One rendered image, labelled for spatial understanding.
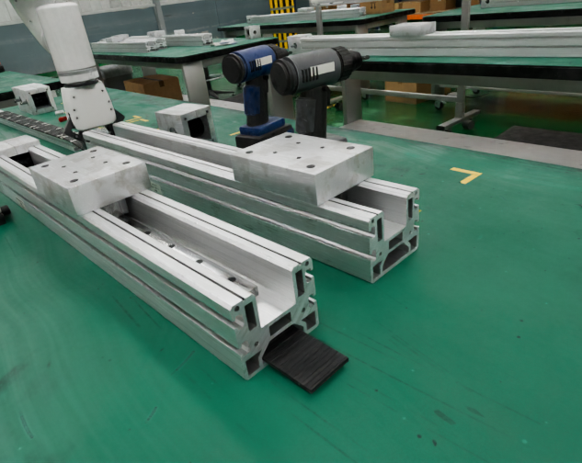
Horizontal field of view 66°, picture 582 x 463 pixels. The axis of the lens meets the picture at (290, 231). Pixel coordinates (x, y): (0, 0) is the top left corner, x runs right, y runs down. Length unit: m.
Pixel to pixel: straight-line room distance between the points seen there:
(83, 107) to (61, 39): 0.15
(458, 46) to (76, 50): 1.45
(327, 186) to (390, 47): 1.74
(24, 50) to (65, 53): 11.12
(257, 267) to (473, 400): 0.23
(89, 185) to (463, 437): 0.51
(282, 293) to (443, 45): 1.73
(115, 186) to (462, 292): 0.46
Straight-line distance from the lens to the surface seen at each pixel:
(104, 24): 12.79
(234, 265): 0.50
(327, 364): 0.43
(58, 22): 1.14
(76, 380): 0.51
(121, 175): 0.66
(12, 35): 12.23
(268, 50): 1.00
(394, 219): 0.57
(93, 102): 1.17
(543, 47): 1.93
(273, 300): 0.45
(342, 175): 0.55
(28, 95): 2.08
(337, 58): 0.81
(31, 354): 0.58
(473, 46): 2.04
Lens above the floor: 1.09
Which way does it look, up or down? 28 degrees down
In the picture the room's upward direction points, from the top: 8 degrees counter-clockwise
